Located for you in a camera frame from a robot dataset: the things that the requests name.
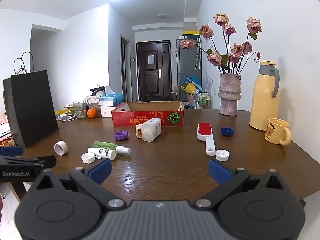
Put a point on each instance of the printed cardboard box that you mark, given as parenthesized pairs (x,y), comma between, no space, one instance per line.
(147,120)

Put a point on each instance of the blue tissue pack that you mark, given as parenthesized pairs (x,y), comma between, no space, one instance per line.
(111,99)

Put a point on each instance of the purple bottle cap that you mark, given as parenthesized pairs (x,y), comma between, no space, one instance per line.
(121,135)

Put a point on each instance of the metal storage rack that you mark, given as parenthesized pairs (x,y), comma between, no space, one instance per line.
(203,100)

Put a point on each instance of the red and white lint brush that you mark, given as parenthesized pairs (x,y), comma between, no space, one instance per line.
(203,131)

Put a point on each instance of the round ceiling lamp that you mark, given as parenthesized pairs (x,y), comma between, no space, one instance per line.
(163,15)

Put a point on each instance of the black paper bag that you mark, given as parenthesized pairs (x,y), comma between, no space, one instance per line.
(30,105)

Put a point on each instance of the purple clothes hangers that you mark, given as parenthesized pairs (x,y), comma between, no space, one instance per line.
(208,81)

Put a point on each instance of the pink textured vase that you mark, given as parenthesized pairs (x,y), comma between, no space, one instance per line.
(228,95)

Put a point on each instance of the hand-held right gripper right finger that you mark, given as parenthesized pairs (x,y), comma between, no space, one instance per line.
(220,171)

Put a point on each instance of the green spray bottle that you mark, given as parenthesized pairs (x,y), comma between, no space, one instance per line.
(107,146)

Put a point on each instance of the clear container with white lid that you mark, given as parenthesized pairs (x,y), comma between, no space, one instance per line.
(93,102)

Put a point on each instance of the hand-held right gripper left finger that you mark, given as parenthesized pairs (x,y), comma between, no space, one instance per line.
(100,171)

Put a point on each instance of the bunch of dried roses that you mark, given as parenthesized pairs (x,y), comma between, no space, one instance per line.
(235,52)

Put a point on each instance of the black folding chair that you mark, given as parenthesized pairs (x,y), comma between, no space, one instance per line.
(156,98)

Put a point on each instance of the pink bucket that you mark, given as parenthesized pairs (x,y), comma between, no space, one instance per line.
(190,98)

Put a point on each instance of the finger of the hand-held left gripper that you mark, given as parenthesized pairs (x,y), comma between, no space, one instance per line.
(25,160)
(11,151)

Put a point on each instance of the dark brown door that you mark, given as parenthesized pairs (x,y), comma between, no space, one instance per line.
(153,80)

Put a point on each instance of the white folded umbrella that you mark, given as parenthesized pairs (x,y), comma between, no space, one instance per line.
(198,55)

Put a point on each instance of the yellow box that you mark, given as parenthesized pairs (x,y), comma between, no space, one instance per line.
(190,33)

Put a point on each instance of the white plastic jar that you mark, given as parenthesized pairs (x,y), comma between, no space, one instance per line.
(150,130)

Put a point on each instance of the orange fruit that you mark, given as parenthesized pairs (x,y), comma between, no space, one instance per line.
(91,113)

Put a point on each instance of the yellow thermos jug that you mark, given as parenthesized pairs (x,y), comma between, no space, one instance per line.
(262,100)

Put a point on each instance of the grey refrigerator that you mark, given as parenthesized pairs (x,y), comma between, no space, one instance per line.
(187,65)

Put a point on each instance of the blue bottle cap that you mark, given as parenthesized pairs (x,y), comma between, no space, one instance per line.
(227,131)

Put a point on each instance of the flat white bottle cap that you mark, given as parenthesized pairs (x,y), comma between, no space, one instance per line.
(88,158)
(222,155)

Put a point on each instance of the clear glass cup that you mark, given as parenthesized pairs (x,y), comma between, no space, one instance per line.
(80,110)

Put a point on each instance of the yellow mug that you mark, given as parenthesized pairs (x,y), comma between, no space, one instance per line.
(275,131)

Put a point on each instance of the colourful snack packets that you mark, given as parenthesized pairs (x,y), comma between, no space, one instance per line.
(5,135)

